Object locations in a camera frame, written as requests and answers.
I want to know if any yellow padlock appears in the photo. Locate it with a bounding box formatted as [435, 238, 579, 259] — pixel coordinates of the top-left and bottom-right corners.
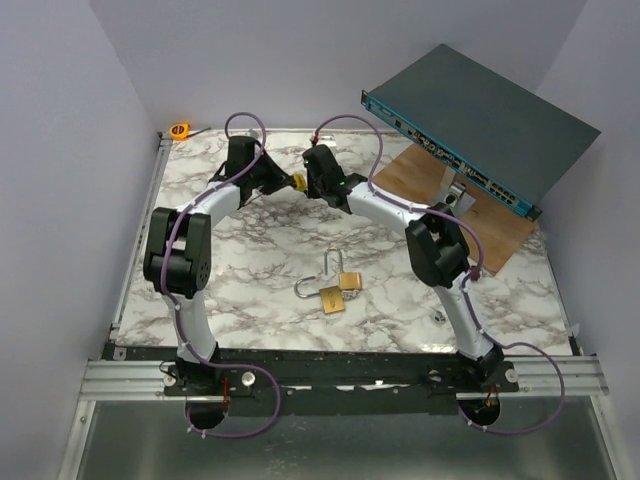
[291, 173, 308, 192]

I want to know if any long shackle brass padlock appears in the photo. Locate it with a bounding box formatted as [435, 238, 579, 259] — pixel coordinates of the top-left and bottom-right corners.
[323, 247, 363, 293]

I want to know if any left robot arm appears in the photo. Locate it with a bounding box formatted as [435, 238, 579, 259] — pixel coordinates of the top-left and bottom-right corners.
[143, 135, 307, 395]

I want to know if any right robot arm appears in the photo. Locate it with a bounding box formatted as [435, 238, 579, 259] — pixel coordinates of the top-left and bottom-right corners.
[303, 144, 504, 392]

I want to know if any orange tape measure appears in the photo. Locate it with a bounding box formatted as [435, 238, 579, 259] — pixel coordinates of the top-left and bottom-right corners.
[168, 122, 211, 142]

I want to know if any open brass padlock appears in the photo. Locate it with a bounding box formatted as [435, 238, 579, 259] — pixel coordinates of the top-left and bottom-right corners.
[293, 276, 346, 314]

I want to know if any wooden board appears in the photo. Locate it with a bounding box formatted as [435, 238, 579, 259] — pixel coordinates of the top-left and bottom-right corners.
[370, 144, 540, 275]

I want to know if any silver metal bracket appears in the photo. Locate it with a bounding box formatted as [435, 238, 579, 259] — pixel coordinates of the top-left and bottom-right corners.
[431, 167, 475, 218]

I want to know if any small silver ring part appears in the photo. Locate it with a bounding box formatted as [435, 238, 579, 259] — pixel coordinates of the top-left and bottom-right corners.
[433, 311, 446, 324]

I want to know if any blue network switch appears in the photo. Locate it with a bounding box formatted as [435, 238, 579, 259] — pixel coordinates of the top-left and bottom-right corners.
[361, 44, 600, 221]

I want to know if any black mounting rail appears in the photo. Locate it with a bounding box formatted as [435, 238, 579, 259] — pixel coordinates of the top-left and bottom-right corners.
[164, 348, 519, 416]

